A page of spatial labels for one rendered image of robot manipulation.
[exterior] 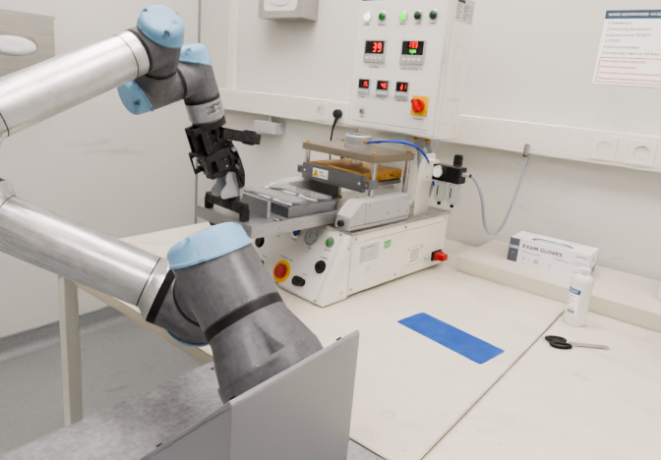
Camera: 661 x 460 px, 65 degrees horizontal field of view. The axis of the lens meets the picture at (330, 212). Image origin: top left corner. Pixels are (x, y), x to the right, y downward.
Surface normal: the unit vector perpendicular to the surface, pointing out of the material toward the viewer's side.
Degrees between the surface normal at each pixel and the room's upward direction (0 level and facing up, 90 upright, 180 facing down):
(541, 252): 87
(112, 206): 90
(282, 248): 65
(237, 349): 57
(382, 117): 90
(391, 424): 0
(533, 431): 0
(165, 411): 0
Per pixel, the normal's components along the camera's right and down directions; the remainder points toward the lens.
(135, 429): 0.08, -0.97
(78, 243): 0.37, -0.43
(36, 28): 0.77, 0.22
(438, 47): -0.69, 0.12
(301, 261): -0.59, -0.30
